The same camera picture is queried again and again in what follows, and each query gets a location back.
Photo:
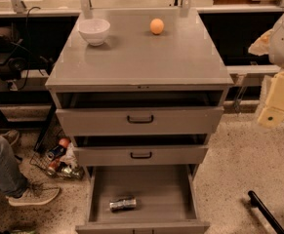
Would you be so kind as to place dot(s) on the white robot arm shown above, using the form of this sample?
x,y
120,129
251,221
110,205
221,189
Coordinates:
x,y
276,44

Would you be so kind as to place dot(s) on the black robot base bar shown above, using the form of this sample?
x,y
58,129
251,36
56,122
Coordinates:
x,y
256,202

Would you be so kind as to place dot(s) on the grey bottom drawer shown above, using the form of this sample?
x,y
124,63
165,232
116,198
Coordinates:
x,y
165,201

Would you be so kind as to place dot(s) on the grey middle drawer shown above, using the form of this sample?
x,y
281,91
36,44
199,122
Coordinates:
x,y
140,150

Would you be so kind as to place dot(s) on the grey top drawer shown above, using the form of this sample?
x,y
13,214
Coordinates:
x,y
136,114

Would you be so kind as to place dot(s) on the red apple in basket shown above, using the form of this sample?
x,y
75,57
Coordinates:
x,y
64,142

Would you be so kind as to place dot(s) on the grey drawer cabinet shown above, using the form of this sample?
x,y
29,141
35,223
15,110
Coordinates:
x,y
132,59

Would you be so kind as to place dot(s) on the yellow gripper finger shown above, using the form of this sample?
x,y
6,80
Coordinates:
x,y
261,46
270,112

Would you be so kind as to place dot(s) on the wire basket on floor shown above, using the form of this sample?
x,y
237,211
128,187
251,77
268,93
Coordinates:
x,y
65,166

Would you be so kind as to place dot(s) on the silver redbull can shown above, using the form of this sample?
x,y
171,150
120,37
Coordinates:
x,y
124,204

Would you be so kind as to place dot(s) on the grey drawer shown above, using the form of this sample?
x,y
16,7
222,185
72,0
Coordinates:
x,y
165,201
136,114
140,150

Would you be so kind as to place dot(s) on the dark machine under bench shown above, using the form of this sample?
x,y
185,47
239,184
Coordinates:
x,y
11,65

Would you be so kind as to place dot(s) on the beige sneaker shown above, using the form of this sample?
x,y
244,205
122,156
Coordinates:
x,y
37,194

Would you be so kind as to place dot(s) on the white ceramic bowl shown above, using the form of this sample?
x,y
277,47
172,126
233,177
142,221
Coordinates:
x,y
94,31

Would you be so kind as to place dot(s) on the orange fruit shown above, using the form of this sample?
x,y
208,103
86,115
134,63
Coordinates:
x,y
157,26

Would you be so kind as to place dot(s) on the person leg in jeans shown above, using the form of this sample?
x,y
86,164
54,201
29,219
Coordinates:
x,y
12,182

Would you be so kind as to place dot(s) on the blue can in basket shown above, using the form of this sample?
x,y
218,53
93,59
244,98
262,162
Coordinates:
x,y
56,152

